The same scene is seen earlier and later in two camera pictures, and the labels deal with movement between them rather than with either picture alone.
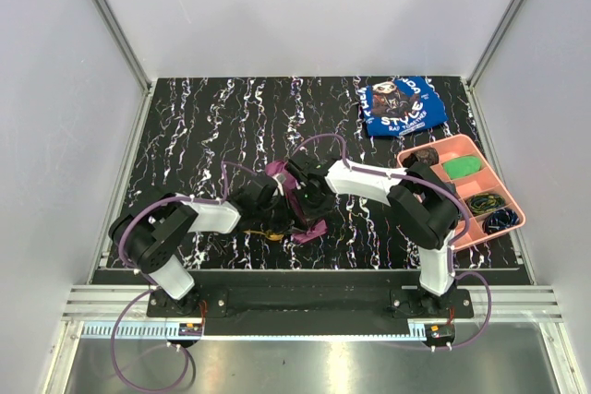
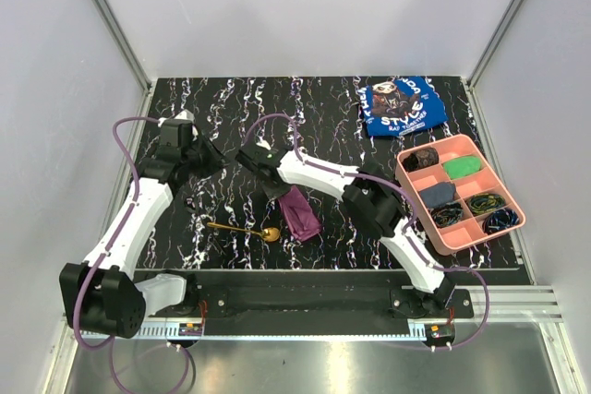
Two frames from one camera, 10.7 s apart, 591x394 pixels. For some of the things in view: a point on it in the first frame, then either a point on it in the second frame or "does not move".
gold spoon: (273, 236) does not move
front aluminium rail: (488, 303) does not move
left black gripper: (285, 224) -> (216, 160)
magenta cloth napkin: (281, 171) does not move
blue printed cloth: (399, 107) does not move
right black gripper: (313, 215) -> (272, 193)
